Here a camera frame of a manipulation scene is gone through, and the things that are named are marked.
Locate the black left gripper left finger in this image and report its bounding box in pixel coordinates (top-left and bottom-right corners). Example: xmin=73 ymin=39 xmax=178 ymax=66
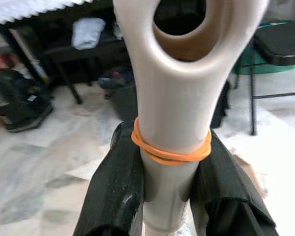
xmin=73 ymin=120 xmax=145 ymax=236

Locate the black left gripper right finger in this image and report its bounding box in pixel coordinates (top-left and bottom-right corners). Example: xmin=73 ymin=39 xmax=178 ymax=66
xmin=189 ymin=129 xmax=280 ymax=236

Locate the orange rubber band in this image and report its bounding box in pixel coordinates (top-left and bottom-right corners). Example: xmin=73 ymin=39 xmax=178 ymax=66
xmin=131 ymin=117 xmax=212 ymax=167

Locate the beige hand broom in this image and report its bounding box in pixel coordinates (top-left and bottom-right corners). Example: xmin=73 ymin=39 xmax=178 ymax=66
xmin=112 ymin=0 xmax=271 ymax=236

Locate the black floor bag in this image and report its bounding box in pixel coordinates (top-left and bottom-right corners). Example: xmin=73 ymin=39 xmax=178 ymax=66
xmin=0 ymin=68 xmax=55 ymax=133

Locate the black waste bin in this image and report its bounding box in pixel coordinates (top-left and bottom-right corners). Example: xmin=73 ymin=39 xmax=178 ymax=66
xmin=111 ymin=83 xmax=139 ymax=126

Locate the black table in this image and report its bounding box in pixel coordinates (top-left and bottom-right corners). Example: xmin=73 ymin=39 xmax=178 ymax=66
xmin=0 ymin=23 xmax=125 ymax=105

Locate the black folding chair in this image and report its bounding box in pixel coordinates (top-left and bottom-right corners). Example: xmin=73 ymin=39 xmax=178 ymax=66
xmin=232 ymin=20 xmax=295 ymax=136

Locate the folded grey shirt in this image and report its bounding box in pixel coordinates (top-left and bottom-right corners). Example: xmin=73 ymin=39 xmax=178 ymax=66
xmin=71 ymin=17 xmax=106 ymax=51

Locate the white lace tablecloth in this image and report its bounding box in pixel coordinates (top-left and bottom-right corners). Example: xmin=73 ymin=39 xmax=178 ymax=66
xmin=0 ymin=0 xmax=94 ymax=27

